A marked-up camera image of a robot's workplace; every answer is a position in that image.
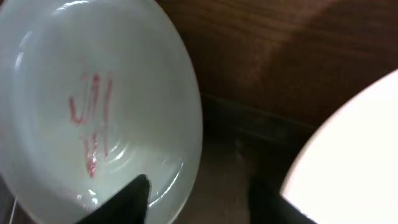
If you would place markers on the large brown tray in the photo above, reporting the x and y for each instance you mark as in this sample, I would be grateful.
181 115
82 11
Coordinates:
239 143

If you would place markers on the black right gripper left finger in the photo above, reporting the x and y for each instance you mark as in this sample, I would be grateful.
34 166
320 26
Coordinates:
128 206

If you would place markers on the pale green plate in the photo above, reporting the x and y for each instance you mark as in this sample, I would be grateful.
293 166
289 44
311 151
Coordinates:
93 94

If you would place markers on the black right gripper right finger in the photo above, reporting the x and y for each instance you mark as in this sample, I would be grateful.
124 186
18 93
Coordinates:
266 206

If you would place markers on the cream plate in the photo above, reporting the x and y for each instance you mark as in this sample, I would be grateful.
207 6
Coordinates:
347 170

